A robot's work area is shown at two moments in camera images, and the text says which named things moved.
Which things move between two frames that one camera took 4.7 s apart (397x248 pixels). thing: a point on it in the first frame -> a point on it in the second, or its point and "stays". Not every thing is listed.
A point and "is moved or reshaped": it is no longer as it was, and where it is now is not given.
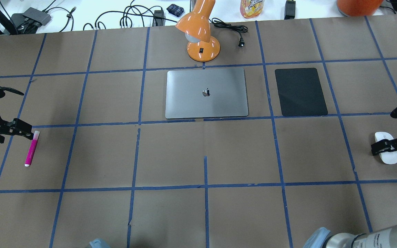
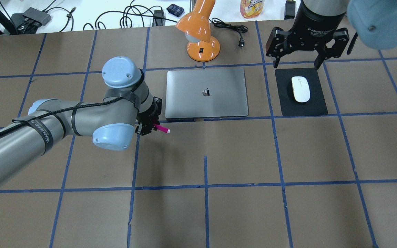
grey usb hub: (37, 15) stays
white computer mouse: (390, 157) -> (301, 89)
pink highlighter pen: (36, 134) is moved or reshaped
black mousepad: (300, 92) stays
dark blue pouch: (175, 10) stays
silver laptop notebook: (208, 93) stays
